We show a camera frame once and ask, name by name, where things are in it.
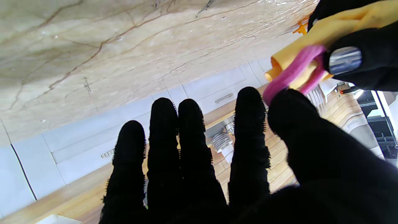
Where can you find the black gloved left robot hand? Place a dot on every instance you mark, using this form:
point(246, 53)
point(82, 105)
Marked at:
point(379, 53)

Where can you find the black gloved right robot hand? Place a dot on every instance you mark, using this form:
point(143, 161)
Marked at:
point(311, 161)

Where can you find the yellow microfibre cloth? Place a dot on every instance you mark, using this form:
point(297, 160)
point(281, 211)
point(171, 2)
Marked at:
point(329, 31)

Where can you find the orange test tube rack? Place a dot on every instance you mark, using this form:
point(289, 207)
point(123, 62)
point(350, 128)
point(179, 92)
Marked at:
point(301, 28)

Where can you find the printed kitchen backdrop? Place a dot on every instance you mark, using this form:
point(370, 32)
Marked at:
point(77, 149)

